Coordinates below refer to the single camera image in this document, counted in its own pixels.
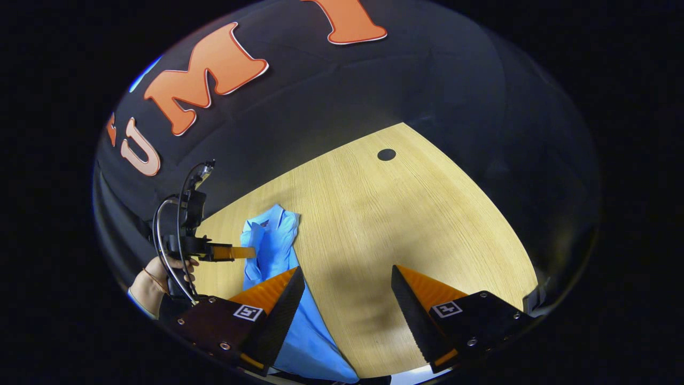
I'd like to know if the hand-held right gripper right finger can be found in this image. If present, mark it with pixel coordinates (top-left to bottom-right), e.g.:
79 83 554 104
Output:
391 264 535 374

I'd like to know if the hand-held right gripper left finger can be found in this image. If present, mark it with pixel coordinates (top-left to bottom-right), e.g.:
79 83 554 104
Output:
174 266 306 375

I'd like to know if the light blue T-shirt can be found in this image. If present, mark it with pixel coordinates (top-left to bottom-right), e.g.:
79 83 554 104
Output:
240 203 360 384

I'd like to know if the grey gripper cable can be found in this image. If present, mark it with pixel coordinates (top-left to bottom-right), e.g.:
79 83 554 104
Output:
152 163 214 306

